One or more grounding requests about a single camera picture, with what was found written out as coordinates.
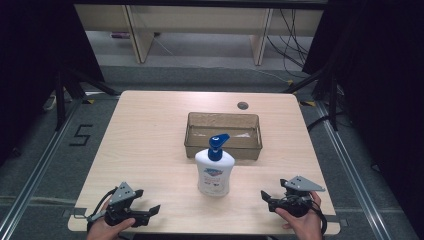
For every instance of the white blue pump soap bottle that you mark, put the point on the white blue pump soap bottle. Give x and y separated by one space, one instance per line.
215 171

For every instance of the black curtain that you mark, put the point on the black curtain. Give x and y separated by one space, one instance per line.
383 83
33 66

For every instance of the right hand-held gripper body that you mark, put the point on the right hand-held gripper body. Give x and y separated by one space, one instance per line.
295 200

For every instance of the yellow black floor tape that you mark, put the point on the yellow black floor tape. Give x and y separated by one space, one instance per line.
88 101
308 103

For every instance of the grey metal floor rail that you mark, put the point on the grey metal floor rail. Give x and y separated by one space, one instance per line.
350 173
36 173

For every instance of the person's right hand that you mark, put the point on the person's right hand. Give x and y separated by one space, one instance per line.
305 226

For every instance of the person's left hand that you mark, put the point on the person's left hand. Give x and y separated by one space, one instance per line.
106 230

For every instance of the clear brown plastic box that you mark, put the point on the clear brown plastic box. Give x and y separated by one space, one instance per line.
241 148

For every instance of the beige wooden desk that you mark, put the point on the beige wooden desk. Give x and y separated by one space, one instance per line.
200 18

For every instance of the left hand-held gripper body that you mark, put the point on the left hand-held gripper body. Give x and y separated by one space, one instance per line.
120 196

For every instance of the black metal stand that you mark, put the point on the black metal stand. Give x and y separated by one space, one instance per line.
333 100
60 100

